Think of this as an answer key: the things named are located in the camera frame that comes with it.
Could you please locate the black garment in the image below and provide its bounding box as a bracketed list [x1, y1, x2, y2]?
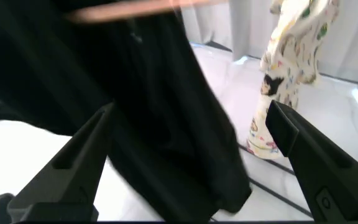
[0, 0, 253, 222]

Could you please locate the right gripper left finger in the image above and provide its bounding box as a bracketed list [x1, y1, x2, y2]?
[7, 103, 115, 222]

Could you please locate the pink clothes hanger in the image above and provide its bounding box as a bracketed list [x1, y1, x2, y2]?
[66, 0, 229, 25]

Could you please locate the cream printed garment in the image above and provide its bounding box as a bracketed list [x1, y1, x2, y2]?
[246, 0, 341, 161]

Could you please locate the white curtain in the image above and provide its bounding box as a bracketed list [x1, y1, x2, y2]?
[180, 0, 358, 100]

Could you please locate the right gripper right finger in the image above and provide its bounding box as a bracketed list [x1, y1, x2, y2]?
[265, 100, 358, 222]

